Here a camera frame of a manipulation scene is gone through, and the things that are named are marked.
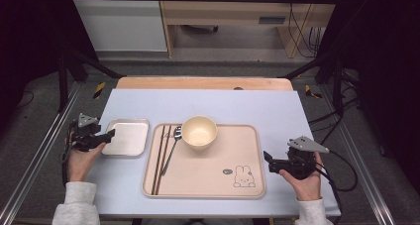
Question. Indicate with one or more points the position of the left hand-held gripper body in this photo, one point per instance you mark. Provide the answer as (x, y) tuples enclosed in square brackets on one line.
[(85, 134)]

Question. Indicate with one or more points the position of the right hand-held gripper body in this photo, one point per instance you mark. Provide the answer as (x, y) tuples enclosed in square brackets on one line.
[(298, 160)]

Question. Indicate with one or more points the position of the square cream plate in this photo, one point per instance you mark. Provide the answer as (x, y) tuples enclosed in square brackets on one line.
[(128, 137)]

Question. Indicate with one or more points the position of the pink tray with rabbit print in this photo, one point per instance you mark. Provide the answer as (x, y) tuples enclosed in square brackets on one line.
[(211, 172)]

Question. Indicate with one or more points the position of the metal spoon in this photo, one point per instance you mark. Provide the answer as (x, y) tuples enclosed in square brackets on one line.
[(171, 152)]

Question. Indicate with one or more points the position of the cream bowl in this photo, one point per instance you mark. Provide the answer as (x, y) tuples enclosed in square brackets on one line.
[(199, 134)]

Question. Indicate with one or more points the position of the person's right hand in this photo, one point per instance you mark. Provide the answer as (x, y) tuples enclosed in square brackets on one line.
[(305, 188)]

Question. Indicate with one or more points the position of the person's left hand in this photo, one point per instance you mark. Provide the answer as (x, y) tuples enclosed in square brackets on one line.
[(81, 165)]

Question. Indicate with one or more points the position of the yellow black tape strip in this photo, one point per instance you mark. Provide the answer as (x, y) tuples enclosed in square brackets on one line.
[(309, 91), (99, 90)]

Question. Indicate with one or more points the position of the black metal stand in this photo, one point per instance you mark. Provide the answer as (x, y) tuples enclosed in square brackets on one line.
[(337, 86), (62, 83)]

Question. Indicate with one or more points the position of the pale blue table board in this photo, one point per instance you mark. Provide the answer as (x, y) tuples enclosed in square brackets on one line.
[(204, 102)]

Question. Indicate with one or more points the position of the wooden table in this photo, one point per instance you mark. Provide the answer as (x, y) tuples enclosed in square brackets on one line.
[(185, 83)]

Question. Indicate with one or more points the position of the white cabinet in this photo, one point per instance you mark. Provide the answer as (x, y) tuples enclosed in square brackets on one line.
[(122, 26)]

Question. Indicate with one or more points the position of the black curtain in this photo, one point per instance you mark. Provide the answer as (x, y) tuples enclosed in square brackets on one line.
[(386, 69), (29, 36)]

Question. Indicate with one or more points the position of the grey desk label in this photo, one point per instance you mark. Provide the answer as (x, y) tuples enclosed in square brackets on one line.
[(272, 20)]

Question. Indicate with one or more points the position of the wooden desk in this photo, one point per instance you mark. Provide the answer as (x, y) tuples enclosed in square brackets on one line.
[(224, 12)]

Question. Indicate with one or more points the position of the aluminium rail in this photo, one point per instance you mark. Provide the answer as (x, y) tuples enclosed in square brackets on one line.
[(363, 172), (43, 142)]

